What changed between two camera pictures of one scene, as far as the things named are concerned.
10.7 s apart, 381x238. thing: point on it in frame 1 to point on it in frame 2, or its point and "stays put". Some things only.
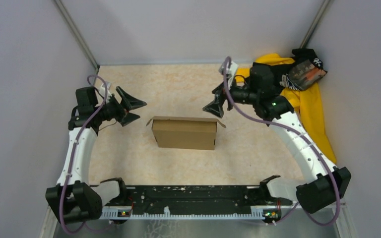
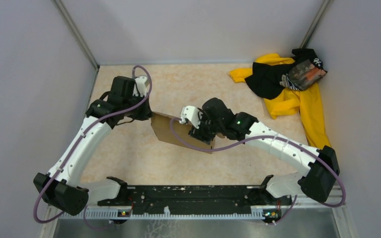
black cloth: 281,69 stays put
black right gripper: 216,106 to 198,133
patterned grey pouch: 302,75 stays put
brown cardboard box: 186,133 stays put
